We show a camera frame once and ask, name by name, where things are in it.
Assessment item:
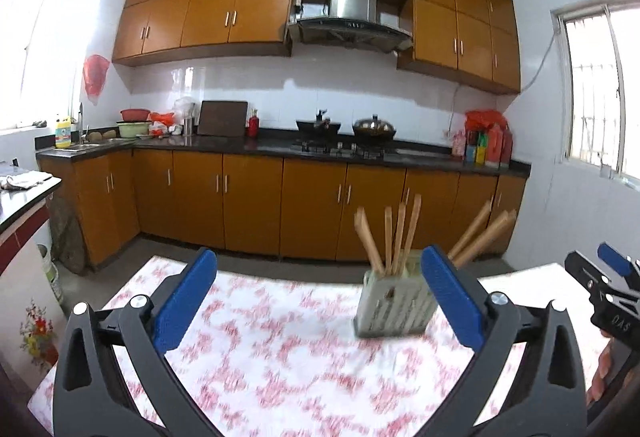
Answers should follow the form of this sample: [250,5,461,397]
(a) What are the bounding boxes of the steel sink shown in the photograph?
[65,140,131,153]

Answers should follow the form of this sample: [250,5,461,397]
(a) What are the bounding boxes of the green basin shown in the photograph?
[116,120,153,139]

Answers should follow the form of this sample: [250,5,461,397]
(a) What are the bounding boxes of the steel faucet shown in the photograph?
[77,102,91,145]

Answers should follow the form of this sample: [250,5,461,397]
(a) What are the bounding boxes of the black kitchen countertop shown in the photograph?
[34,127,532,179]

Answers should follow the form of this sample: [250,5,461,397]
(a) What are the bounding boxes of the green perforated utensil holder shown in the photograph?
[354,252,443,340]

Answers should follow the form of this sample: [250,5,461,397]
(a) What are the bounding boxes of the wooden upper kitchen cabinets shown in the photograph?
[111,0,522,95]

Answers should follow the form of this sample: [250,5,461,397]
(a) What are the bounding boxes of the grey cloth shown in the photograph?
[0,171,53,192]

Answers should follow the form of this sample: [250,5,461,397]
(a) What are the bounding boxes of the white bucket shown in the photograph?
[37,244,65,305]

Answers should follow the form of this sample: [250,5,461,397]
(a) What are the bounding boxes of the red oil jug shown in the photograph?
[486,124,503,166]

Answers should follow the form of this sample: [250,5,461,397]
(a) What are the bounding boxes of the red floral tablecloth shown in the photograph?
[27,254,616,437]

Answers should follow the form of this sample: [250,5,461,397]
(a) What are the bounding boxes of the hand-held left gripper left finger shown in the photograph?
[52,247,221,437]

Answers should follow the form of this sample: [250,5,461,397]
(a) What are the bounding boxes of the brown sack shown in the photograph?
[47,190,86,275]

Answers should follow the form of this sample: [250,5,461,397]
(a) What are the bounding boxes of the gas stove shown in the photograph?
[290,141,401,160]

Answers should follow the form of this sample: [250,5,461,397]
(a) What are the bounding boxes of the black wok with handle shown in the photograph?
[295,110,343,138]

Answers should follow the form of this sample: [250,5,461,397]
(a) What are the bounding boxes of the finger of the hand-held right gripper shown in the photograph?
[597,242,640,283]
[564,251,608,298]

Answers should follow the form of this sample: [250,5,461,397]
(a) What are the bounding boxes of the sliding window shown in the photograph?
[0,0,106,133]

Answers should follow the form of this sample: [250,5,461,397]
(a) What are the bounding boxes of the wooden kitchen cabinets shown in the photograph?
[37,150,528,268]
[111,0,522,95]

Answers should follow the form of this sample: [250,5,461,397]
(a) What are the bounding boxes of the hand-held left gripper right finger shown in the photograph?
[415,244,588,437]

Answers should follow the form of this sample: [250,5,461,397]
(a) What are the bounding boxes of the person's right hand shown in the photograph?
[586,334,618,405]

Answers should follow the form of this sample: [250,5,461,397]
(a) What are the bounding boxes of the black wok with lid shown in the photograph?
[351,114,397,139]

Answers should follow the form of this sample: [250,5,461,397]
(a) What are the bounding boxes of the group of condiment bottles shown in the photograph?
[466,131,488,165]

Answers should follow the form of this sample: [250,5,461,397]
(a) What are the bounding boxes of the wooden lower kitchen cabinets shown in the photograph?
[37,150,528,268]

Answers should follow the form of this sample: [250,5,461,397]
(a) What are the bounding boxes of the set of wooden chopsticks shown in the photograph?
[354,194,518,278]

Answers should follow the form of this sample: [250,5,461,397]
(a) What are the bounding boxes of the hanging red plastic bag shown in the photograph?
[82,54,111,99]

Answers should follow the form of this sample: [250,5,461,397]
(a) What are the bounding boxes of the orange white plastic bag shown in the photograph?
[148,112,176,138]

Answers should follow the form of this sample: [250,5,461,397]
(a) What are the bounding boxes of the yellow detergent bottle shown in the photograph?
[55,114,72,149]

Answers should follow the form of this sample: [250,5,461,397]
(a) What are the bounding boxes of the dark wooden cutting board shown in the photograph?
[196,100,249,137]

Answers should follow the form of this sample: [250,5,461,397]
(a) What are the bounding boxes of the white cabinet with flower decal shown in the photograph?
[0,162,63,378]

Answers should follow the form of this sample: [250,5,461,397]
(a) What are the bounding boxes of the barred window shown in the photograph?
[550,0,640,188]

